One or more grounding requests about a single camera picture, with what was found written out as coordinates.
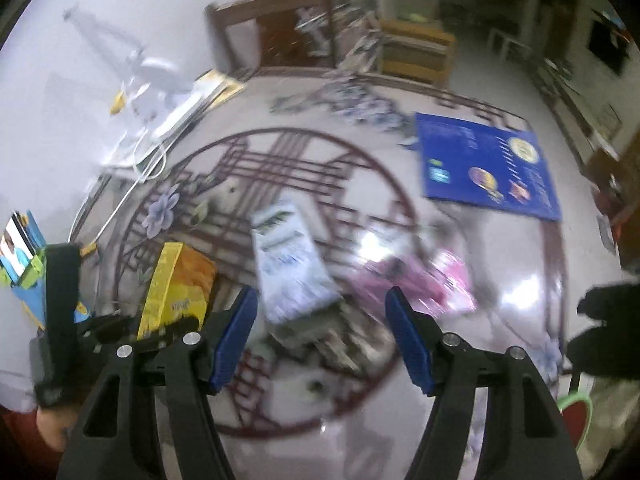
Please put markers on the yellow snack box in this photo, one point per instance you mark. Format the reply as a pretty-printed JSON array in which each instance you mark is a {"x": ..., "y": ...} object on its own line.
[{"x": 175, "y": 285}]

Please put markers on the pink wrapper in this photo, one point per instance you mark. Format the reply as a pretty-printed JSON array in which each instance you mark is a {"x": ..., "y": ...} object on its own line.
[{"x": 420, "y": 280}]

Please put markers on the stack of books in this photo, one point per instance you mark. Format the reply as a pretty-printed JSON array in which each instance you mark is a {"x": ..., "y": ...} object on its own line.
[{"x": 200, "y": 97}]

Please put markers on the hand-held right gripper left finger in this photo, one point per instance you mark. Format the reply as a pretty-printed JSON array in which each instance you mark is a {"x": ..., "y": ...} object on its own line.
[{"x": 232, "y": 340}]

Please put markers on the gold and black packet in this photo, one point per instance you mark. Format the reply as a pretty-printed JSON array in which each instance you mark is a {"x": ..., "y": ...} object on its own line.
[{"x": 330, "y": 340}]

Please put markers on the white desk lamp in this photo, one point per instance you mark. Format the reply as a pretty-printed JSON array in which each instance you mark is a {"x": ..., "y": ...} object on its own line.
[{"x": 140, "y": 70}]

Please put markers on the smartphone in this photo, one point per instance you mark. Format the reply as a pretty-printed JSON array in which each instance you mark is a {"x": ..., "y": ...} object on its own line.
[{"x": 17, "y": 255}]

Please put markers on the wall television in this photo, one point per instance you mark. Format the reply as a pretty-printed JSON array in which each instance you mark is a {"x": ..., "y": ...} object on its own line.
[{"x": 607, "y": 45}]

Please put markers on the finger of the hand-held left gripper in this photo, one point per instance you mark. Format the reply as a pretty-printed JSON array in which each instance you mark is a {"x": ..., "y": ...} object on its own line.
[{"x": 115, "y": 330}]

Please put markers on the dark cloth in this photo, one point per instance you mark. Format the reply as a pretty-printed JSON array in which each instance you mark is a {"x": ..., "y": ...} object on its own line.
[{"x": 607, "y": 330}]

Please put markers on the blue book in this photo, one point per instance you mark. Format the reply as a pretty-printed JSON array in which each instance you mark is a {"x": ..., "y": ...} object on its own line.
[{"x": 485, "y": 160}]

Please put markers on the white carton box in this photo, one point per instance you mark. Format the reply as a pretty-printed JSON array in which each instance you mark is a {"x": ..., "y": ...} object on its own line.
[{"x": 290, "y": 260}]

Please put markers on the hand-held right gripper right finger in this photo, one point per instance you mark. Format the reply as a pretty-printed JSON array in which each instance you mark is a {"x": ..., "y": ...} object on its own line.
[{"x": 410, "y": 340}]

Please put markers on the person's left forearm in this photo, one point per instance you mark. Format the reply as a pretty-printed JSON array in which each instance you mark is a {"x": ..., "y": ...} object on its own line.
[{"x": 52, "y": 427}]

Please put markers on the small white table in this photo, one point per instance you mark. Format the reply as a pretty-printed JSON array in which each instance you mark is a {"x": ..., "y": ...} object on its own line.
[{"x": 507, "y": 42}]

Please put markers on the wooden chair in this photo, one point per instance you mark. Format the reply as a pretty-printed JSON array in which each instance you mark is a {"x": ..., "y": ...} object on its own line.
[{"x": 280, "y": 30}]

